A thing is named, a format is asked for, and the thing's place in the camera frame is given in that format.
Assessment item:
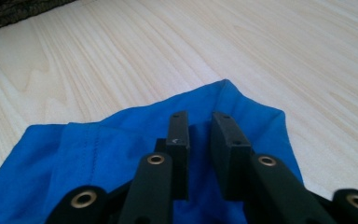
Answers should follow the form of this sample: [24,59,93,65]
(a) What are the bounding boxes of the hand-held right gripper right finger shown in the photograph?
[210,111,254,202]

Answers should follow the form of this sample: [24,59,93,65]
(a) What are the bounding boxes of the brown wicker basket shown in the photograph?
[0,0,76,35]

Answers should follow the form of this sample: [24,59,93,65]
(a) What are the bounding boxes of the blue t-shirt with white print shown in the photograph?
[0,78,304,224]

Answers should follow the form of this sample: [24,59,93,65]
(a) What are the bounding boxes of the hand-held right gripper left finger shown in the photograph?
[165,110,190,201]

